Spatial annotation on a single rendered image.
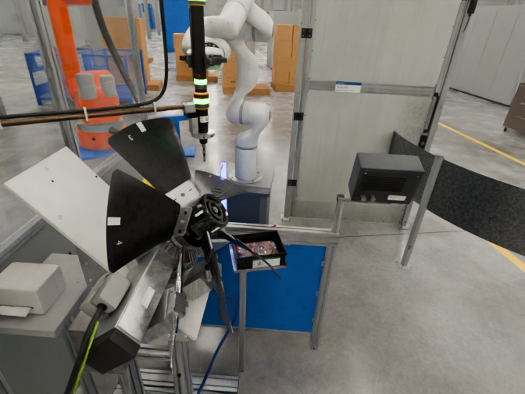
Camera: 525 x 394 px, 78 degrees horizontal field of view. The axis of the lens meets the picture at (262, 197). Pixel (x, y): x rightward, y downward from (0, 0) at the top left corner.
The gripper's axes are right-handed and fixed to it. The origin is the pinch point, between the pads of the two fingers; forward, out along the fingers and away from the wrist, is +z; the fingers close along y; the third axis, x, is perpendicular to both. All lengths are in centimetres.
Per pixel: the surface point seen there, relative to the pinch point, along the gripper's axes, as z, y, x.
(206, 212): 14.6, -3.5, -38.8
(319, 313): -36, -53, -133
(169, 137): -4.0, 11.8, -23.4
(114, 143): 6.7, 24.3, -22.5
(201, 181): -15.9, 5.2, -44.6
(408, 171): -29, -77, -41
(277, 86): -802, -18, -145
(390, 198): -33, -73, -55
